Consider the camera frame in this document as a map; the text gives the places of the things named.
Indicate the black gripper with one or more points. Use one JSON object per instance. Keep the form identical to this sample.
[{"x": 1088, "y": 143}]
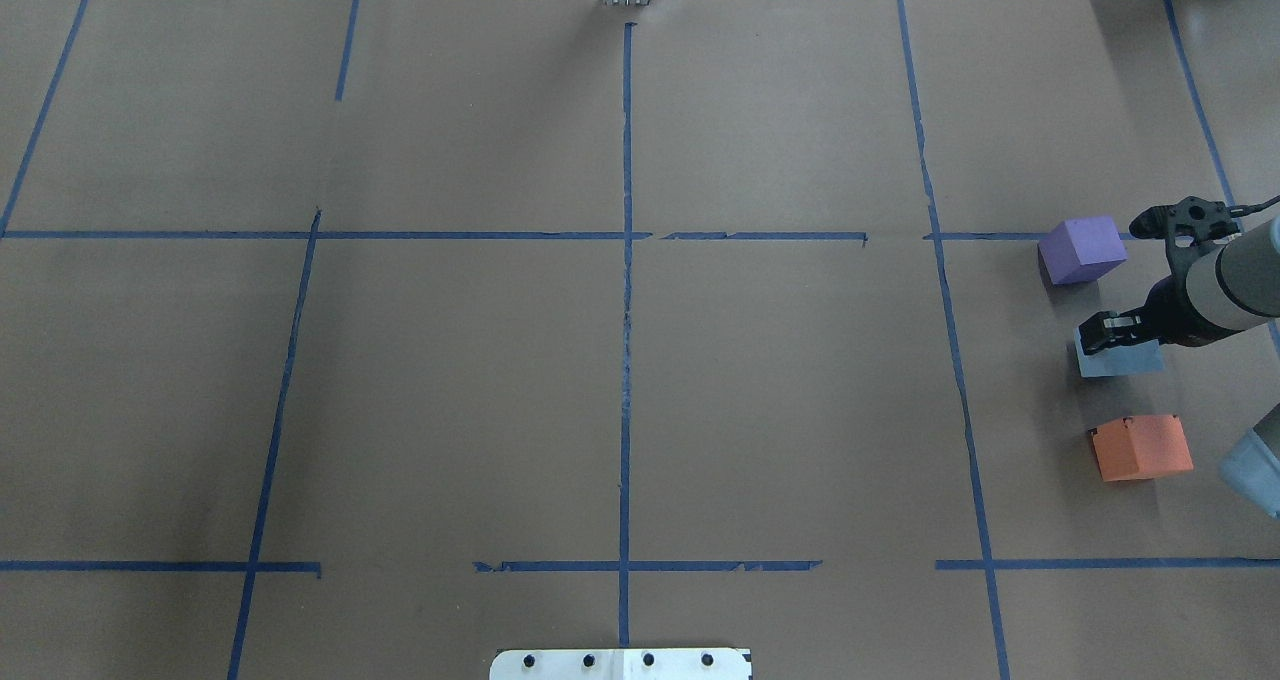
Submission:
[{"x": 1172, "y": 312}]

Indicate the light blue foam block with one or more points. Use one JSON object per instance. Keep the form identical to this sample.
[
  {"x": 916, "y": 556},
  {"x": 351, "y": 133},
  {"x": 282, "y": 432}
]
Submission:
[{"x": 1119, "y": 361}]

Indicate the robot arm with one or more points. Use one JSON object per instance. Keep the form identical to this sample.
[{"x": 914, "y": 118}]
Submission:
[{"x": 1209, "y": 295}]

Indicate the purple foam block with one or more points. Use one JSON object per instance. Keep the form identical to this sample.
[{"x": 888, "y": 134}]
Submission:
[{"x": 1081, "y": 250}]

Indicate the orange foam block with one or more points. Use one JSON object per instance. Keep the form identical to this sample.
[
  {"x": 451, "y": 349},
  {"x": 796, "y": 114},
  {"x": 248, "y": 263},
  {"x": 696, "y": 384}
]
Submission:
[{"x": 1141, "y": 447}]

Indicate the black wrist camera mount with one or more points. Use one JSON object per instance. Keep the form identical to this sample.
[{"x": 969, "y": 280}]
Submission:
[{"x": 1189, "y": 228}]

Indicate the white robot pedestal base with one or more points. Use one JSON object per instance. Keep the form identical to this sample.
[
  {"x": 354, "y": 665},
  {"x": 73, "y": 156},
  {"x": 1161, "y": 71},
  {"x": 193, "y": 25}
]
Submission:
[{"x": 623, "y": 663}]

